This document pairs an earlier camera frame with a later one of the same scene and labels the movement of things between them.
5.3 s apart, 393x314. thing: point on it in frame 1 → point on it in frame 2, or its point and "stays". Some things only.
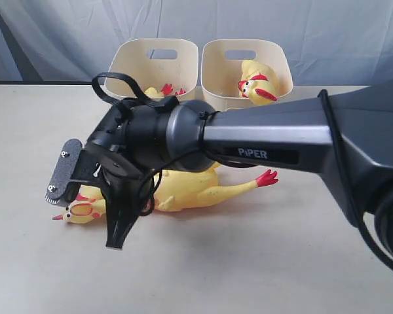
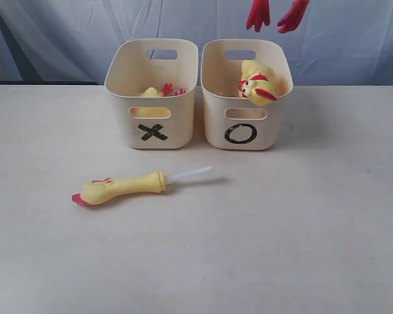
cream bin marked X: x=163 y=68 stays
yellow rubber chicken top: x=259 y=83 stays
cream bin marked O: x=221 y=61 stays
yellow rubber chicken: x=198 y=190 → x=260 y=13
